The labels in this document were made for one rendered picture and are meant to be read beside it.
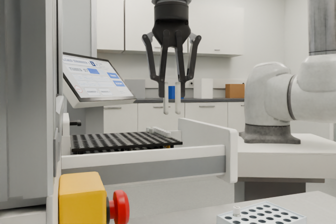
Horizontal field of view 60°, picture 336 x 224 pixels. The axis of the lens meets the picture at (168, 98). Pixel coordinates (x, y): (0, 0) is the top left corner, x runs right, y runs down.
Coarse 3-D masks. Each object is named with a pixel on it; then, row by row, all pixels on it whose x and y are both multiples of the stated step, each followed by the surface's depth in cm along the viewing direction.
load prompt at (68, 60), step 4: (64, 56) 140; (68, 56) 143; (64, 60) 137; (68, 60) 140; (72, 60) 143; (76, 60) 146; (80, 60) 150; (84, 60) 153; (88, 60) 157; (92, 60) 161; (76, 64) 143; (80, 64) 147; (84, 64) 150; (88, 64) 154; (92, 64) 157; (96, 64) 161
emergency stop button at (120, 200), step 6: (114, 192) 33; (120, 192) 32; (114, 198) 32; (120, 198) 31; (126, 198) 32; (114, 204) 32; (120, 204) 31; (126, 204) 31; (114, 210) 32; (120, 210) 31; (126, 210) 31; (114, 216) 32; (120, 216) 31; (126, 216) 31; (114, 222) 32; (120, 222) 31; (126, 222) 31
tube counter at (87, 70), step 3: (84, 69) 146; (87, 69) 149; (90, 69) 151; (93, 69) 154; (96, 69) 157; (99, 69) 160; (102, 69) 163; (87, 72) 147; (90, 72) 149; (93, 72) 152; (96, 72) 154; (99, 72) 157; (102, 72) 160
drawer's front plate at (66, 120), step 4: (64, 116) 89; (68, 116) 90; (64, 120) 78; (68, 120) 78; (64, 124) 78; (68, 124) 78; (64, 128) 78; (68, 128) 78; (64, 132) 78; (68, 132) 78
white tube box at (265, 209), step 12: (252, 204) 53; (264, 204) 54; (216, 216) 49; (228, 216) 49; (240, 216) 49; (252, 216) 50; (264, 216) 49; (276, 216) 50; (288, 216) 49; (300, 216) 49
